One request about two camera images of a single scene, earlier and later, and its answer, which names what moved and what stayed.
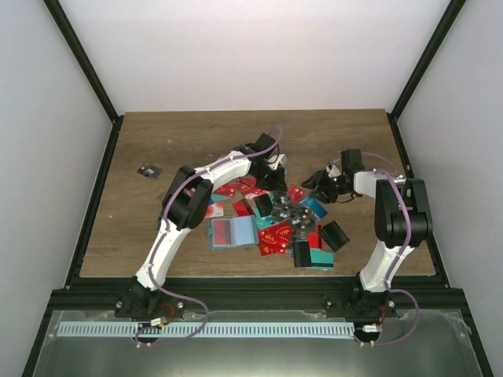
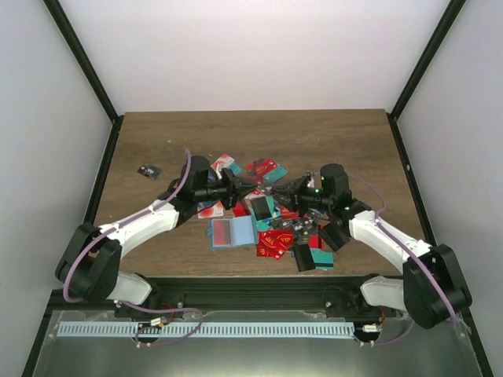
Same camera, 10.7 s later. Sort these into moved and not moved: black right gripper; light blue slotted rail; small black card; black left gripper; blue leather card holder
Moved: black right gripper; black left gripper
Not moved: small black card; light blue slotted rail; blue leather card holder
